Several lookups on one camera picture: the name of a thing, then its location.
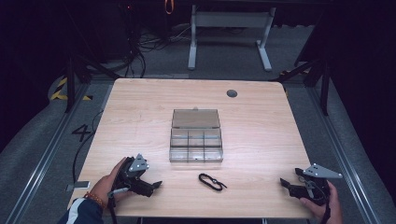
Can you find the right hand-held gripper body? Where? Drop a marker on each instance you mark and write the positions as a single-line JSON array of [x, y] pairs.
[[314, 183]]

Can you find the grey floor plate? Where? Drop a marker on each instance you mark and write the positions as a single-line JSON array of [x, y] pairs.
[[78, 185]]

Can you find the person's left hand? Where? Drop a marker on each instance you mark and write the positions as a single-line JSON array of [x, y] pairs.
[[104, 186]]

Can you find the person's right hand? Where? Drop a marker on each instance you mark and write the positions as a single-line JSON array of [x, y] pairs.
[[333, 205]]

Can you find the metal floor rail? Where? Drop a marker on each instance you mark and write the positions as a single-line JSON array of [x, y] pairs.
[[46, 155], [342, 155]]

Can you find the black metal stand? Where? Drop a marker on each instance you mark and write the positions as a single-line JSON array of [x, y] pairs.
[[323, 77], [73, 74]]

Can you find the white metal desk frame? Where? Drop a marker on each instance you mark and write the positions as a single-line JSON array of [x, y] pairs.
[[230, 20]]

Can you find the yellow black floor tape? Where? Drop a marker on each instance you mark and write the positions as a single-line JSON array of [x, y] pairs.
[[59, 91]]

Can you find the grey round table grommet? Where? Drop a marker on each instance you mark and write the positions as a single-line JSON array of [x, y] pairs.
[[232, 93]]

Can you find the clear plastic compartment box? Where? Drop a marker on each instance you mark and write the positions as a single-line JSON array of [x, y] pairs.
[[196, 137]]

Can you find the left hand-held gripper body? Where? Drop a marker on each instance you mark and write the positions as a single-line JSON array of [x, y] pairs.
[[136, 174]]

